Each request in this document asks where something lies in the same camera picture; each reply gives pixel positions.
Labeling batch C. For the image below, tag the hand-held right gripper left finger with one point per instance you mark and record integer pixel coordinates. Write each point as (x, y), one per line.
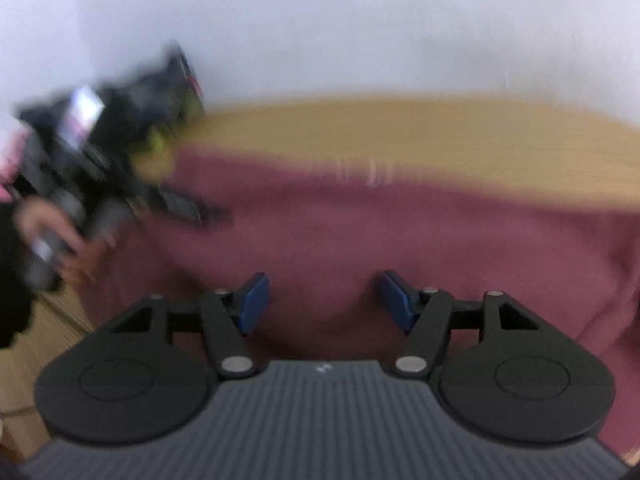
(255, 304)

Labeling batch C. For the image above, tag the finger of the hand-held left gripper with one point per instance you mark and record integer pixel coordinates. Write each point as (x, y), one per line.
(180, 205)

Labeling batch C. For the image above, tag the blue plaid cloth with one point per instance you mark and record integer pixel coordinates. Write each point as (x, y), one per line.
(167, 80)

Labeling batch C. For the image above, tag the bamboo mat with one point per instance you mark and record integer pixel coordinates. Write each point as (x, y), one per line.
(450, 130)

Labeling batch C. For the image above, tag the maroon printed hoodie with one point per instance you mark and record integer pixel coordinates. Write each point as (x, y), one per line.
(350, 235)

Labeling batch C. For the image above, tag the person's left hand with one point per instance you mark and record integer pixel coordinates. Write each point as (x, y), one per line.
(47, 220)

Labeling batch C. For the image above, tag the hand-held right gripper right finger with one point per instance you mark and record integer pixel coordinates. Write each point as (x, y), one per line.
(395, 304)

